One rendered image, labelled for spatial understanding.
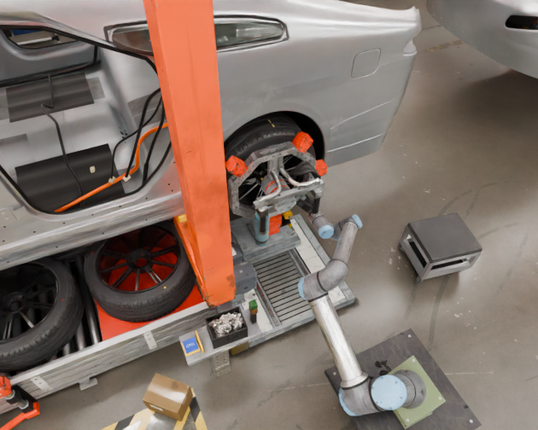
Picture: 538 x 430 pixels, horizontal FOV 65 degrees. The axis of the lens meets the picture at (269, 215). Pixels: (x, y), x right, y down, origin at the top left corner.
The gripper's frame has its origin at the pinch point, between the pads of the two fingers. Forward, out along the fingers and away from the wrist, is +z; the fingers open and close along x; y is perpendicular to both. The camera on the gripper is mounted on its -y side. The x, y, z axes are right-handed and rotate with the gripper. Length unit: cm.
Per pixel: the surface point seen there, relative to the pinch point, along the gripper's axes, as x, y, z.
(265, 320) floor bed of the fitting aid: -72, 8, -49
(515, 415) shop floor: 2, 92, -162
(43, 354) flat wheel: -141, -101, -29
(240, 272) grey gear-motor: -54, -21, -27
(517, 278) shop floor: 55, 145, -92
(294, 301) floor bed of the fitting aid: -56, 26, -43
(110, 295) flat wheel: -100, -81, -17
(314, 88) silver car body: 57, -50, 3
